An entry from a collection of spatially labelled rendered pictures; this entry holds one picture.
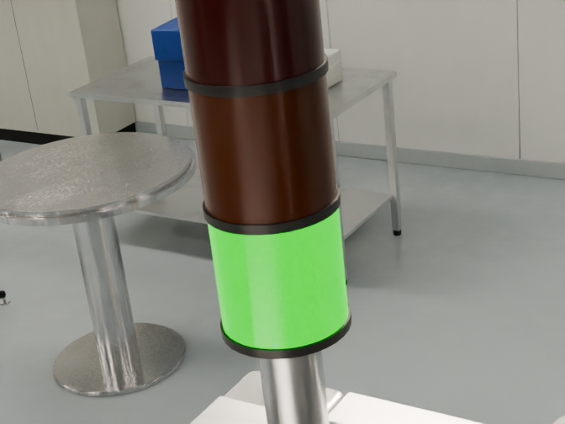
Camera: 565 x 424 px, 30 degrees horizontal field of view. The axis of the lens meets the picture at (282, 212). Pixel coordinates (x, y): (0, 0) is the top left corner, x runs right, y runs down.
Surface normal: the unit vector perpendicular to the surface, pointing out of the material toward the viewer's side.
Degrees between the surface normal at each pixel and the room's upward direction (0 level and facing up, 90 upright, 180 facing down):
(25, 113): 90
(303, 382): 90
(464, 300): 0
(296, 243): 90
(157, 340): 0
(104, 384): 0
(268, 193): 90
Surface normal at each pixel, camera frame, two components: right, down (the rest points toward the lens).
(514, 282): -0.11, -0.92
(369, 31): -0.51, 0.39
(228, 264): -0.70, 0.35
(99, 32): 0.85, 0.12
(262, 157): 0.00, 0.39
